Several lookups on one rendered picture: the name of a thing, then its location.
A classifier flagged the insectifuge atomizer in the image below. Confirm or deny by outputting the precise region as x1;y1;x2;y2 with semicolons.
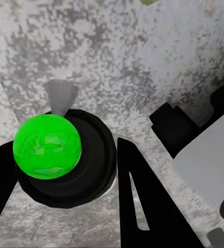
12;79;117;209

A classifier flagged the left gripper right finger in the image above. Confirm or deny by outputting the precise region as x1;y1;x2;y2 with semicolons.
117;137;204;248

